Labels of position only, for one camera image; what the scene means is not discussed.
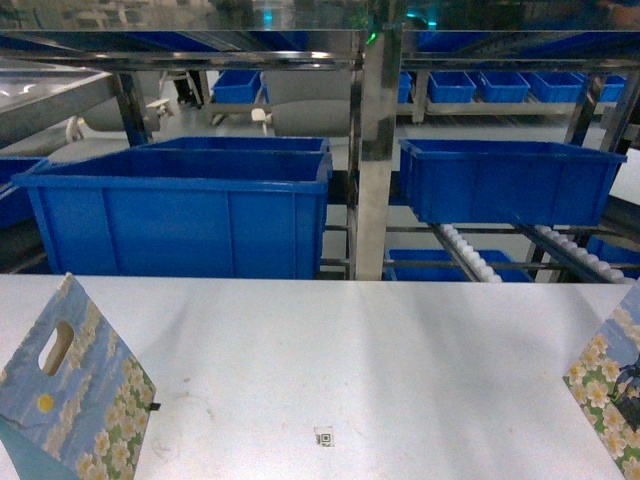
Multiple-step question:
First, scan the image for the large blue crate front left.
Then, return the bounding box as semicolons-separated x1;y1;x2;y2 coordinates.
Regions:
13;149;332;280

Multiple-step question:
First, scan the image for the blue crate behind front crate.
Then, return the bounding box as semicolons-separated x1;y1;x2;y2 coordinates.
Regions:
139;136;330;152

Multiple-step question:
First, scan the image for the blue crate right shelf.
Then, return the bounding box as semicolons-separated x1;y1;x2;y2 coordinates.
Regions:
399;139;627;226

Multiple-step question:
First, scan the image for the QR code sticker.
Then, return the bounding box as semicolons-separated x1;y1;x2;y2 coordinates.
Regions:
314;426;335;448

